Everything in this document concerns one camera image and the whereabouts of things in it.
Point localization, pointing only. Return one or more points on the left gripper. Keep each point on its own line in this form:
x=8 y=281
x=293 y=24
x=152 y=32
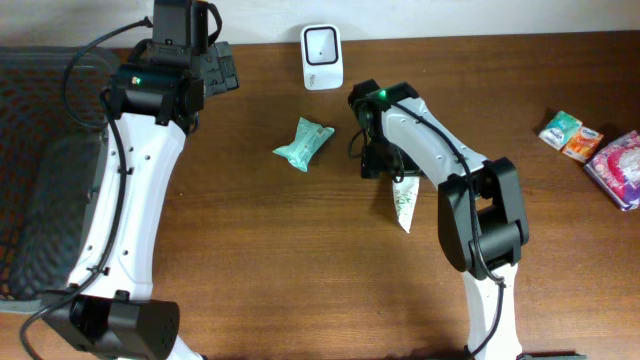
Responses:
x=218 y=63

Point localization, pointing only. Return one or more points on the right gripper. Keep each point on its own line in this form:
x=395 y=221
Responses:
x=372 y=163

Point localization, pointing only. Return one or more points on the white cream tube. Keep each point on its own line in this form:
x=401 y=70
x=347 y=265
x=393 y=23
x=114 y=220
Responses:
x=405 y=195

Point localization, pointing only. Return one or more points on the teal wet wipes pack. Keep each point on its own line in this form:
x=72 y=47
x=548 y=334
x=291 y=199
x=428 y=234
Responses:
x=309 y=138

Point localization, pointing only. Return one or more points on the green small tissue pack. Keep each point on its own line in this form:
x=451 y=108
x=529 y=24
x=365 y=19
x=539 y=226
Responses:
x=560 y=130

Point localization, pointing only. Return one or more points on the orange small tissue pack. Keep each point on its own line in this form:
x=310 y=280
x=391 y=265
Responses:
x=583 y=144

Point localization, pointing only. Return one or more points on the red purple tissue pack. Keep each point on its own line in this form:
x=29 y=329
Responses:
x=615 y=168

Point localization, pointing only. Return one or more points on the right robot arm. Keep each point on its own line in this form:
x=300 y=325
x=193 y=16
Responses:
x=482 y=222

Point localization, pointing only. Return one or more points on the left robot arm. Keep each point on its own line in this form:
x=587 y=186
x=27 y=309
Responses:
x=152 y=104

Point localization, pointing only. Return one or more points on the grey plastic basket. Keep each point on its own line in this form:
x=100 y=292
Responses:
x=54 y=146

